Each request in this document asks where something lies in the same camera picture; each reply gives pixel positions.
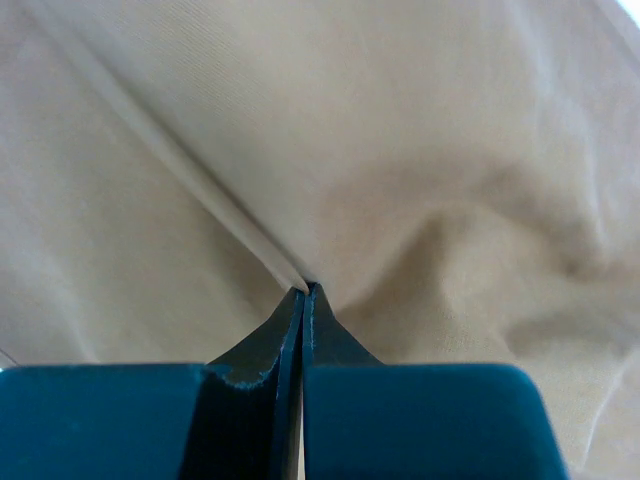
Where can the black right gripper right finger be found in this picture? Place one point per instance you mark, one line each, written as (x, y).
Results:
(364, 419)

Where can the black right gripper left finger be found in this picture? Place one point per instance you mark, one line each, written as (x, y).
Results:
(227, 419)

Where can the brown trousers with striped trim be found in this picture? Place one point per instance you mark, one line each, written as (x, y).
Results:
(462, 177)

